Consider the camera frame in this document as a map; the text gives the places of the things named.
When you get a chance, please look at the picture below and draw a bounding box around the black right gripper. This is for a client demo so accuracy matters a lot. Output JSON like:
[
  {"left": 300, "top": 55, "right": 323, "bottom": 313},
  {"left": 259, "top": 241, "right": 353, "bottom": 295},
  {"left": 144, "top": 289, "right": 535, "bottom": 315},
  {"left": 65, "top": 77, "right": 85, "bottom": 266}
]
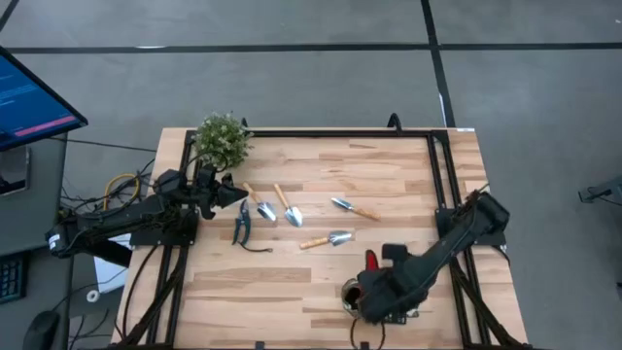
[{"left": 357, "top": 242, "right": 425, "bottom": 326}]

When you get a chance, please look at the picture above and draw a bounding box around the black aluminium table frame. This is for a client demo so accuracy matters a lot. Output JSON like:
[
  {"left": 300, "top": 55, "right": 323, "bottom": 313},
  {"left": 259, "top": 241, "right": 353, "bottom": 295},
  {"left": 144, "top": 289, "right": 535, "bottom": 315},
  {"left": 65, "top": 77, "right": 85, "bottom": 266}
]
[{"left": 116, "top": 126, "right": 531, "bottom": 350}]

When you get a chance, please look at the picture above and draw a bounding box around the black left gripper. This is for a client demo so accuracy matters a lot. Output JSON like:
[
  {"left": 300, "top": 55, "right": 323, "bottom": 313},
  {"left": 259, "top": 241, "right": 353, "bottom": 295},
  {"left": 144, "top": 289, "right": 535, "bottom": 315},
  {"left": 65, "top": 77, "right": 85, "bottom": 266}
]
[{"left": 193, "top": 163, "right": 251, "bottom": 222}]

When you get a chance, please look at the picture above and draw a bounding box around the green potted plant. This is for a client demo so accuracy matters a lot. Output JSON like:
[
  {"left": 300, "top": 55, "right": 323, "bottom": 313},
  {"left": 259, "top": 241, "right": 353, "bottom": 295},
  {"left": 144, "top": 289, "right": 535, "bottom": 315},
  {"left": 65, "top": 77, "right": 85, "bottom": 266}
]
[{"left": 192, "top": 111, "right": 255, "bottom": 172}]

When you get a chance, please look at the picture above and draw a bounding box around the white paper sheet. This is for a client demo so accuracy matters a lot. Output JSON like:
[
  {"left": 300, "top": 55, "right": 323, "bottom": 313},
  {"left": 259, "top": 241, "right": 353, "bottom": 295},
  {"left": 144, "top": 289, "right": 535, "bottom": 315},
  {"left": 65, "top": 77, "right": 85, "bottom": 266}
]
[{"left": 92, "top": 231, "right": 134, "bottom": 295}]

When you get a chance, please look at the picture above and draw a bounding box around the black keyboard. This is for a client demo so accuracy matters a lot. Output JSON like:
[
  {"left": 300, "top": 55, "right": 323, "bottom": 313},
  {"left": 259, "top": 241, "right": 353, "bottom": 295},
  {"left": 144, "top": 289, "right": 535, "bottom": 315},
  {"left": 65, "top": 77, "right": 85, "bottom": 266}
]
[{"left": 0, "top": 251, "right": 28, "bottom": 306}]

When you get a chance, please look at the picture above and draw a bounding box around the black computer mouse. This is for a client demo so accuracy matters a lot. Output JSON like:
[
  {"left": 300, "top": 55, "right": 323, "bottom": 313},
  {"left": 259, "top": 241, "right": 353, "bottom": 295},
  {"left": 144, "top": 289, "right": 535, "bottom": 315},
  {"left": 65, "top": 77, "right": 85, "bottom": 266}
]
[{"left": 20, "top": 309, "right": 62, "bottom": 350}]

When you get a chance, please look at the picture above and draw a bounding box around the wooden-handled steel hand trowel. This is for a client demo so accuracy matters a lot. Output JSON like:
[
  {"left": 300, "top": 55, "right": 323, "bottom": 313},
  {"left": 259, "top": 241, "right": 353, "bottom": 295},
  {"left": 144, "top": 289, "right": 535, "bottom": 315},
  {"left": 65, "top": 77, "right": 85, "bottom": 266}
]
[
  {"left": 241, "top": 181, "right": 279, "bottom": 224},
  {"left": 272, "top": 182, "right": 304, "bottom": 229},
  {"left": 298, "top": 229, "right": 354, "bottom": 252},
  {"left": 330, "top": 195, "right": 383, "bottom": 223}
]

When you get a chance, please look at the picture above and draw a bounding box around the black floor stand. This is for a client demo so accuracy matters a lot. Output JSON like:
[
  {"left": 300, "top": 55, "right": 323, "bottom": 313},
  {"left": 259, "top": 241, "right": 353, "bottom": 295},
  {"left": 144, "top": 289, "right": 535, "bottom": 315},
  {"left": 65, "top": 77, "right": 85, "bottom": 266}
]
[{"left": 576, "top": 174, "right": 622, "bottom": 206}]

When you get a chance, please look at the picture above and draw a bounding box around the blue-screen computer monitor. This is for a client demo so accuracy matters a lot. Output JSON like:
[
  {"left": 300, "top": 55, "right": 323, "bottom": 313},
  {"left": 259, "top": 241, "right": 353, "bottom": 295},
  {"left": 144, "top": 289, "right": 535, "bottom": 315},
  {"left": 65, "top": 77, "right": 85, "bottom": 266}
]
[{"left": 0, "top": 45, "right": 89, "bottom": 153}]

